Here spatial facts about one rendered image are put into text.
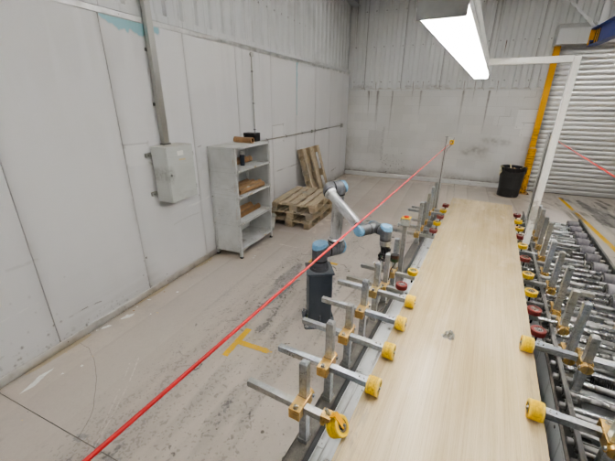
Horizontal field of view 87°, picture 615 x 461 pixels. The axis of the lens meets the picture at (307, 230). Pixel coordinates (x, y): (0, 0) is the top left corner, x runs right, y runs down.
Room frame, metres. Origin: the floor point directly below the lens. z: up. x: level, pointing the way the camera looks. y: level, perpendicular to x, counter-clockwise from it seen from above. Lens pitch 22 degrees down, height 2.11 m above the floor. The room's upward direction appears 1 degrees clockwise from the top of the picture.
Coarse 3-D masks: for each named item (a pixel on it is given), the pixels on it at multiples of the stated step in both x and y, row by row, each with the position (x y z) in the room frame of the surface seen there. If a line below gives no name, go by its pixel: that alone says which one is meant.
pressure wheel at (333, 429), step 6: (342, 414) 0.93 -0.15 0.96; (330, 420) 0.91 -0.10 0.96; (336, 420) 0.90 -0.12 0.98; (330, 426) 0.89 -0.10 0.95; (336, 426) 0.88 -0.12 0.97; (348, 426) 0.91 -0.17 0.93; (330, 432) 0.88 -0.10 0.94; (336, 432) 0.87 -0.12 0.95; (342, 432) 0.88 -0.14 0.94; (348, 432) 0.89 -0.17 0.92; (336, 438) 0.87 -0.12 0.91
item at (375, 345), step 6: (306, 318) 1.54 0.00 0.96; (306, 324) 1.52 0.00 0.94; (312, 324) 1.50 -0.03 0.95; (318, 324) 1.50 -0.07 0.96; (324, 324) 1.50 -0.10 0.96; (324, 330) 1.47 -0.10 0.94; (336, 330) 1.44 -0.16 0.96; (354, 336) 1.40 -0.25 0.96; (360, 336) 1.40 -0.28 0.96; (360, 342) 1.37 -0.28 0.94; (366, 342) 1.36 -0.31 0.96; (372, 342) 1.35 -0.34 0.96; (378, 342) 1.35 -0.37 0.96; (372, 348) 1.34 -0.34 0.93; (378, 348) 1.32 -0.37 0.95
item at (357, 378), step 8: (280, 344) 1.33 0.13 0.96; (288, 352) 1.29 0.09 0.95; (296, 352) 1.27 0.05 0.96; (304, 352) 1.27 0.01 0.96; (312, 360) 1.22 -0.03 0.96; (336, 368) 1.18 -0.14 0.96; (344, 368) 1.18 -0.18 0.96; (344, 376) 1.14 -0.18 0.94; (352, 376) 1.13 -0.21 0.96; (360, 376) 1.12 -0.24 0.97; (360, 384) 1.11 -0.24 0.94
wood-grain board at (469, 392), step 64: (448, 256) 2.49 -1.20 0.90; (512, 256) 2.50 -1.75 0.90; (448, 320) 1.62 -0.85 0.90; (512, 320) 1.63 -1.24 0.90; (384, 384) 1.14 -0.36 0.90; (448, 384) 1.14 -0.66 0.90; (512, 384) 1.15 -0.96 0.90; (384, 448) 0.84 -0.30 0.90; (448, 448) 0.84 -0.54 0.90; (512, 448) 0.85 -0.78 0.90
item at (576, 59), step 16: (480, 16) 1.57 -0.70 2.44; (480, 32) 1.72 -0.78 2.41; (496, 64) 3.07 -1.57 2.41; (512, 64) 3.04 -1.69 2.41; (576, 64) 2.82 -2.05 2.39; (560, 112) 2.82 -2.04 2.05; (560, 128) 2.81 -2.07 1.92; (544, 176) 2.82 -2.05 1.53; (528, 224) 2.83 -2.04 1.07; (528, 240) 2.81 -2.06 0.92
